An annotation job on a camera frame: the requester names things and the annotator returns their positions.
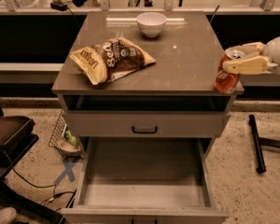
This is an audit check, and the black metal stand base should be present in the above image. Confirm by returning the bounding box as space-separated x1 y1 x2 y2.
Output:
248 115 280 174

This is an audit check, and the black power adapter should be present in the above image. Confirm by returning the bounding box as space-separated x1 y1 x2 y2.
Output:
50 1 67 11

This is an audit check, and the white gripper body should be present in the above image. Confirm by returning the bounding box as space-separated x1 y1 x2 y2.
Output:
262 36 280 75

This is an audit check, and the black cart with tray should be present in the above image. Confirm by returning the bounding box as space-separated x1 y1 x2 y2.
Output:
0 106 63 224

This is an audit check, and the white ceramic bowl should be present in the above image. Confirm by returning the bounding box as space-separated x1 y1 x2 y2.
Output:
136 12 167 37

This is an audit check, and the orange soda can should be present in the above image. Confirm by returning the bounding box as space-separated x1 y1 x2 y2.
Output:
214 51 244 95

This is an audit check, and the closed drawer with black handle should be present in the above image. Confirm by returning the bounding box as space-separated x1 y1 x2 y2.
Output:
63 111 230 138

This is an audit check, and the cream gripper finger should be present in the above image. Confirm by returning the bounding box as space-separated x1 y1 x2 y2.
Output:
231 42 265 56
222 55 277 75

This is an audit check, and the black floor cable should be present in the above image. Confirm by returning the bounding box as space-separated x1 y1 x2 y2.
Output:
3 149 77 212

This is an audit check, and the yellow brown chip bag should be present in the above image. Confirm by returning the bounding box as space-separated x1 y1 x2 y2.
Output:
70 37 156 85

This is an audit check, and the wire basket with items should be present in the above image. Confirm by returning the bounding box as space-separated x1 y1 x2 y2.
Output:
49 113 83 157

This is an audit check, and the grey drawer cabinet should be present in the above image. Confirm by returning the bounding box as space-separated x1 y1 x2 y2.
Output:
51 10 245 224

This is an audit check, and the white shoe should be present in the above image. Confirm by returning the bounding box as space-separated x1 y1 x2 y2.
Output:
0 207 17 224

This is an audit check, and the open lower drawer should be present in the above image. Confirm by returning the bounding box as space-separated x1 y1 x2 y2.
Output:
62 138 229 224

